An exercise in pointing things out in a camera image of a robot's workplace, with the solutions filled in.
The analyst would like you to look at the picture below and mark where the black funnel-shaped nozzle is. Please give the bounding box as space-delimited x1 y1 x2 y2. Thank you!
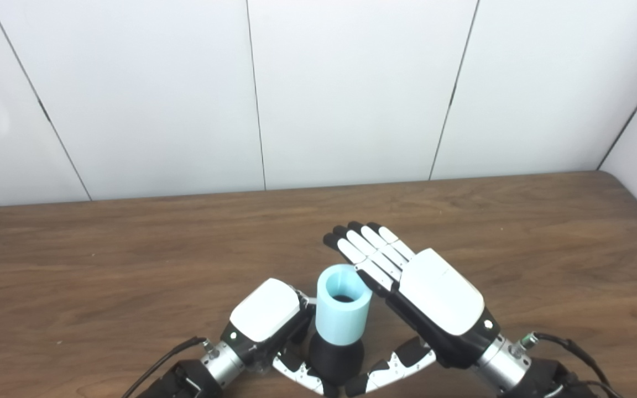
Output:
309 332 364 386

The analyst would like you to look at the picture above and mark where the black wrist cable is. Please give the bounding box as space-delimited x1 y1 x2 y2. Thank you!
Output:
520 332 620 398
121 337 208 398

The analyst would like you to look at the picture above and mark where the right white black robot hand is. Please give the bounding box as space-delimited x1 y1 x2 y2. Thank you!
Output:
323 222 500 398

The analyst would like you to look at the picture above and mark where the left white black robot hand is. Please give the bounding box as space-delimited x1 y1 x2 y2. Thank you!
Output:
220 278 330 398

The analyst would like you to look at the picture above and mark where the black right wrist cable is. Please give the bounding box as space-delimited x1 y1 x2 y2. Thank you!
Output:
520 332 620 398

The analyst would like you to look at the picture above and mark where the light-blue hose piece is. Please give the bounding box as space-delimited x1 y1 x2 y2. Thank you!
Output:
316 264 373 347

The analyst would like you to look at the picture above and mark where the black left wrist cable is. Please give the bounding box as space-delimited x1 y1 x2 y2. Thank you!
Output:
121 337 208 398

